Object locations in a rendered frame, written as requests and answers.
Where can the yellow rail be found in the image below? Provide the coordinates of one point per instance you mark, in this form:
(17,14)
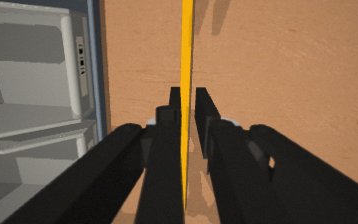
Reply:
(186,37)

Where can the grey open bin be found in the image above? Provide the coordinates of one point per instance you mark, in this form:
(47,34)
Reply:
(23,173)
(45,82)

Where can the grey rectangular rack frame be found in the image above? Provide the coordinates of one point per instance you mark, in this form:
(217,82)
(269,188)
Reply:
(92,9)

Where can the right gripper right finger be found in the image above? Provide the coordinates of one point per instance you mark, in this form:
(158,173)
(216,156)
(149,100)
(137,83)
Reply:
(311,190)

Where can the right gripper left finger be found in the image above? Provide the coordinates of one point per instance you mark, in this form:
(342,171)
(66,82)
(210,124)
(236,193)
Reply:
(94,188)

